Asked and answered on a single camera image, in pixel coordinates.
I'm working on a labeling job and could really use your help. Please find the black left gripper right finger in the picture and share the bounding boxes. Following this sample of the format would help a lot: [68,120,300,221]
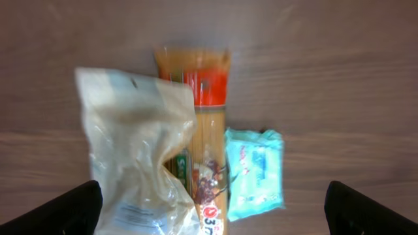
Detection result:
[324,181,417,235]

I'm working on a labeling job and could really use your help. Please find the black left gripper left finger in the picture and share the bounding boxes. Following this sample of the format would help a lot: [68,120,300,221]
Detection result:
[1,180,103,235]

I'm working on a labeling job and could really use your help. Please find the teal wet wipes packet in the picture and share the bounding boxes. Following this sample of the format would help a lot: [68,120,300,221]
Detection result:
[225,129,285,221]

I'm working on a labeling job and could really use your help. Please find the clear pouch of brown powder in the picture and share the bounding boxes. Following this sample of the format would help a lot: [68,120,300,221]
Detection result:
[75,67,201,235]

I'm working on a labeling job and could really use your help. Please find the orange spaghetti packet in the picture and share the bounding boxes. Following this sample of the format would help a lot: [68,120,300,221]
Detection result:
[154,47,231,235]

